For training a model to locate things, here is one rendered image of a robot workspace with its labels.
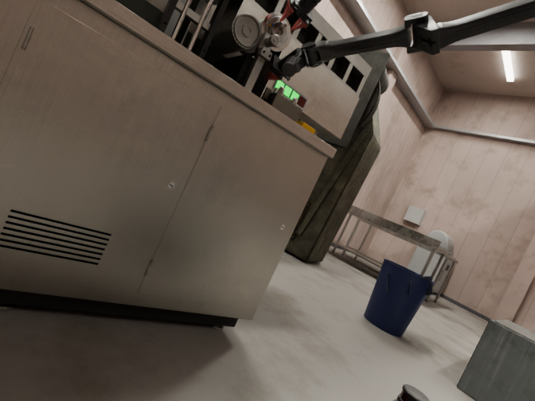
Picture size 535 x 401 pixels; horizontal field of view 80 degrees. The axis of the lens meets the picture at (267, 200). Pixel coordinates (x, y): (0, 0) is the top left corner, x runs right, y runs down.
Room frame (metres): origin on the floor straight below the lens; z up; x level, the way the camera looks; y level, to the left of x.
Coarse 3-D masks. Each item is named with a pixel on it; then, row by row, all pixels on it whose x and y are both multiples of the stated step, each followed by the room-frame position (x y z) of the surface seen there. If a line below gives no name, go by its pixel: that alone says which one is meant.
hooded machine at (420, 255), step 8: (432, 232) 7.54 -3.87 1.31; (440, 232) 7.42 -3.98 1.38; (440, 240) 7.37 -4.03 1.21; (448, 240) 7.30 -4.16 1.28; (416, 248) 7.62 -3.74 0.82; (448, 248) 7.30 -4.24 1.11; (416, 256) 7.56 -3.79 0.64; (424, 256) 7.45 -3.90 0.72; (408, 264) 7.63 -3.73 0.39; (416, 264) 7.51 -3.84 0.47; (424, 264) 7.39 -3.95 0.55; (432, 264) 7.28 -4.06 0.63; (440, 264) 7.17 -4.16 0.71; (448, 264) 7.32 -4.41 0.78; (416, 272) 7.45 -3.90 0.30; (432, 280) 7.18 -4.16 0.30; (440, 280) 7.31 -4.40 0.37
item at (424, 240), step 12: (348, 216) 6.55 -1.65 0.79; (360, 216) 5.68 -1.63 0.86; (372, 216) 5.55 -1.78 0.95; (384, 228) 5.95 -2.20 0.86; (396, 228) 5.23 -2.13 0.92; (408, 228) 5.12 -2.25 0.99; (420, 240) 4.96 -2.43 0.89; (432, 240) 4.86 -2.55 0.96; (432, 252) 4.83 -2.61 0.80; (444, 252) 5.14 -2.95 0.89; (432, 276) 5.30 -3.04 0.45
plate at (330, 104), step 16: (160, 0) 1.38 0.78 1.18; (208, 16) 1.50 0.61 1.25; (256, 16) 1.63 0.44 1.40; (192, 32) 1.48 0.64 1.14; (288, 48) 1.77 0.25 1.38; (272, 80) 1.77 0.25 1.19; (288, 80) 1.82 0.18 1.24; (304, 80) 1.88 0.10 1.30; (320, 80) 1.94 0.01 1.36; (336, 80) 2.00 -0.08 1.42; (304, 96) 1.91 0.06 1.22; (320, 96) 1.97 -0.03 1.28; (336, 96) 2.04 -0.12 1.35; (352, 96) 2.11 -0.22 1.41; (304, 112) 1.93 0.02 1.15; (320, 112) 2.00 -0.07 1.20; (336, 112) 2.07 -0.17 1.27; (352, 112) 2.14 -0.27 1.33; (320, 128) 2.11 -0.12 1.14; (336, 128) 2.10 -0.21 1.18
